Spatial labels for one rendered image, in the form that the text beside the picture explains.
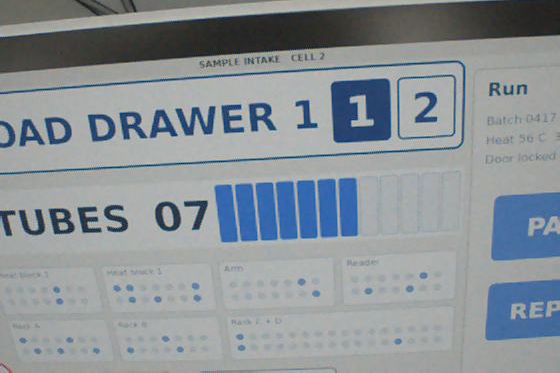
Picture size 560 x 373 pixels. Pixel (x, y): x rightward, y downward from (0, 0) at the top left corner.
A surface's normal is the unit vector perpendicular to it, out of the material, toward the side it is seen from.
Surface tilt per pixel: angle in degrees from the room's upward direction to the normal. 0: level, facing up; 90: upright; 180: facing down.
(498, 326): 50
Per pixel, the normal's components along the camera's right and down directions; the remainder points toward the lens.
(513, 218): -0.04, 0.36
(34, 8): -0.09, -0.49
